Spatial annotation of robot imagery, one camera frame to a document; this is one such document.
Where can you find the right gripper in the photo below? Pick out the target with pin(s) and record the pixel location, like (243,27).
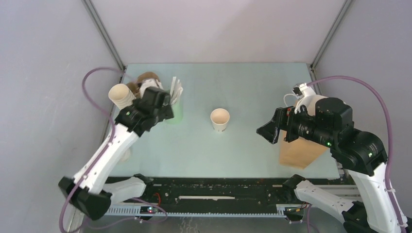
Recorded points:
(283,119)

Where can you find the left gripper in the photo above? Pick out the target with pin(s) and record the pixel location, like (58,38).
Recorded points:
(166,102)

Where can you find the single paper cup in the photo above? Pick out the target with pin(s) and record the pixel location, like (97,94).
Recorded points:
(219,118)

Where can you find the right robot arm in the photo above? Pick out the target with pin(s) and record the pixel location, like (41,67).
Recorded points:
(361,153)

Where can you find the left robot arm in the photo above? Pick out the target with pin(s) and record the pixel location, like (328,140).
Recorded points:
(87,190)

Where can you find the green cup holder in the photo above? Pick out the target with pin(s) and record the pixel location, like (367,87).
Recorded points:
(177,108)

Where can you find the stack of paper cups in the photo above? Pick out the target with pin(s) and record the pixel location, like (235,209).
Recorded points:
(121,95)

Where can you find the brown paper bag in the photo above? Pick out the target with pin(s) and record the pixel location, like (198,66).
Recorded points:
(299,153)

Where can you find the stack of white lids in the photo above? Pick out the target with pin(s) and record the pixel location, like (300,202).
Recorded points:
(126,155)

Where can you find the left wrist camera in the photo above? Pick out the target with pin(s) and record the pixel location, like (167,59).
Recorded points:
(150,82)

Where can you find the black front rail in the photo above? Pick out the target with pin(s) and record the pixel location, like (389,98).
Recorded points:
(219,196)

